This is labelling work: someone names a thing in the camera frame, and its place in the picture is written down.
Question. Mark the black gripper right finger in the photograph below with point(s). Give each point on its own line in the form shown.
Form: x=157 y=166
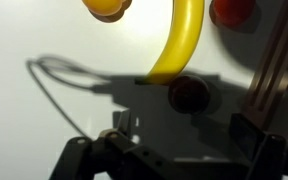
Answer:
x=270 y=156

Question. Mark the red fruit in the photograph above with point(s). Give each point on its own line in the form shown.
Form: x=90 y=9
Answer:
x=232 y=11

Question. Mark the shallow wooden crate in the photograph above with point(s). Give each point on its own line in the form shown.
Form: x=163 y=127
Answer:
x=270 y=73

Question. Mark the dark purple plum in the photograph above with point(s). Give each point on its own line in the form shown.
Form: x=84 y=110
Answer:
x=189 y=95

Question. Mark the round yellow fruit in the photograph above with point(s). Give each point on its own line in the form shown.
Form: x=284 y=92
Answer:
x=102 y=6

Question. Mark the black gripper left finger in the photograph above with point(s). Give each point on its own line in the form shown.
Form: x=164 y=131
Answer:
x=84 y=156

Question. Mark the yellow banana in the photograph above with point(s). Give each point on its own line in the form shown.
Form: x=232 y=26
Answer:
x=180 y=43

